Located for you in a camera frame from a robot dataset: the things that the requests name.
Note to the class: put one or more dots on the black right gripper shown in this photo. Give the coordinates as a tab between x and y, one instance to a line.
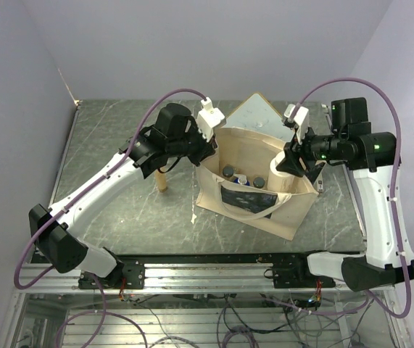
293	151

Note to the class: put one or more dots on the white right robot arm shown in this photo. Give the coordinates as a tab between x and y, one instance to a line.
369	157

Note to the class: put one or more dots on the aluminium front frame rail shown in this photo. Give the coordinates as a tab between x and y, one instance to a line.
178	279

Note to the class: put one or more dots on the cream canvas tote bag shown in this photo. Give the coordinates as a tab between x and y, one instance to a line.
250	153

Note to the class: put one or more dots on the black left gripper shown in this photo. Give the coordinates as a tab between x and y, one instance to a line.
207	148

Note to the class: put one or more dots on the beige squeeze tube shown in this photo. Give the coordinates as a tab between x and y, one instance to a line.
161	181

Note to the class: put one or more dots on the clear bottle with dark cap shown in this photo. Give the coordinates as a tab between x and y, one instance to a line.
228	172

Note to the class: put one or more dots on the cream cylindrical bottle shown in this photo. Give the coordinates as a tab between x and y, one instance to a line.
279	181

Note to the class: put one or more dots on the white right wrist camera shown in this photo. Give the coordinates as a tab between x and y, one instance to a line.
297	118

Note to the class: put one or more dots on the yellow-framed small whiteboard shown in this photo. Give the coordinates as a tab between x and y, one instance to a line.
257	114

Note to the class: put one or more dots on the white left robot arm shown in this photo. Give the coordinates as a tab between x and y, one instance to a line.
175	134

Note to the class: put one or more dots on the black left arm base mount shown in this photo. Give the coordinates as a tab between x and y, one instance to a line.
119	275

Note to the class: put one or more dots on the orange blue spray bottle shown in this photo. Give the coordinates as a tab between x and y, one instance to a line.
241	180

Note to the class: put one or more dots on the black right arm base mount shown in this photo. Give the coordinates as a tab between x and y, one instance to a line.
291	271

